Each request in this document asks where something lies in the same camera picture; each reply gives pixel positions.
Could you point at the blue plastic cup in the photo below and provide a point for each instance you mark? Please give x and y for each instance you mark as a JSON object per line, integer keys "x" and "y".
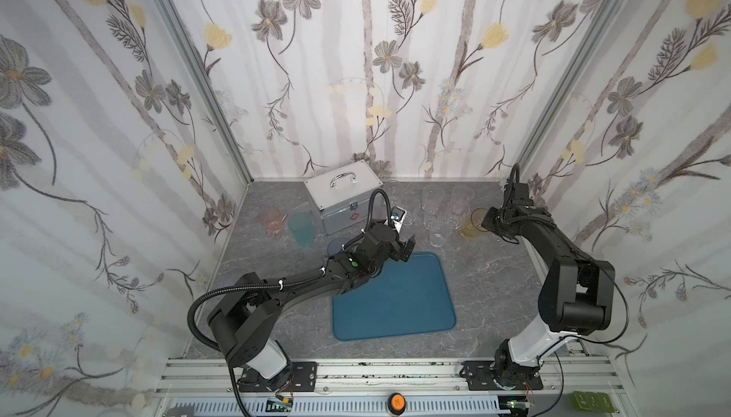
{"x": 337, "y": 246}

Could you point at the teal plastic tray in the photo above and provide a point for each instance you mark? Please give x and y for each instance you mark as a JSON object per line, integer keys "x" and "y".
{"x": 407, "y": 298}

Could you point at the green circuit board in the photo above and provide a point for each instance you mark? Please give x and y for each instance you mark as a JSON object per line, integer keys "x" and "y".
{"x": 594, "y": 402}

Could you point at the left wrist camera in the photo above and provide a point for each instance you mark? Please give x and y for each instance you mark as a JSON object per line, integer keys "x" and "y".
{"x": 397, "y": 217}

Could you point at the pink plastic cup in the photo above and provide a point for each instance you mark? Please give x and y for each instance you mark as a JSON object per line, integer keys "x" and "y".
{"x": 273, "y": 220}

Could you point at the yellow plastic cup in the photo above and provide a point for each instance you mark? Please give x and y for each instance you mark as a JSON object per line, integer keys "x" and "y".
{"x": 472, "y": 227}

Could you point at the white perforated cable duct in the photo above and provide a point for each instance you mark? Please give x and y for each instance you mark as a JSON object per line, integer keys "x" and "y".
{"x": 486, "y": 405}

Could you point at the orange emergency button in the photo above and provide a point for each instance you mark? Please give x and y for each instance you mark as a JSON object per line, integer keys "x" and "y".
{"x": 396, "y": 404}

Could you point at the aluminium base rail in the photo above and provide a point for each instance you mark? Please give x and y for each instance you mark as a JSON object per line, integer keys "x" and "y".
{"x": 185, "y": 379}

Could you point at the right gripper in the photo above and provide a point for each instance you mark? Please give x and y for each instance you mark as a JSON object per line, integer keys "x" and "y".
{"x": 495, "y": 221}

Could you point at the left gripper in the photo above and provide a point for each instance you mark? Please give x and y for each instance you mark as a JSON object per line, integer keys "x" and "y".
{"x": 397, "y": 240}

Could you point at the silver first aid case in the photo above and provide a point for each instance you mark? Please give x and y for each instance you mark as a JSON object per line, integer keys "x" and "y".
{"x": 339, "y": 198}

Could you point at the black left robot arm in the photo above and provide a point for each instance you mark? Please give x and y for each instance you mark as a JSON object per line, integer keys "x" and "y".
{"x": 237, "y": 321}

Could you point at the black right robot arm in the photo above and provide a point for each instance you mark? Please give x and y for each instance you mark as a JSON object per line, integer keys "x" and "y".
{"x": 575, "y": 301}

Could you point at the teal plastic cup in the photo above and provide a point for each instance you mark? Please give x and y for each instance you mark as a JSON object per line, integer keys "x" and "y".
{"x": 302, "y": 228}

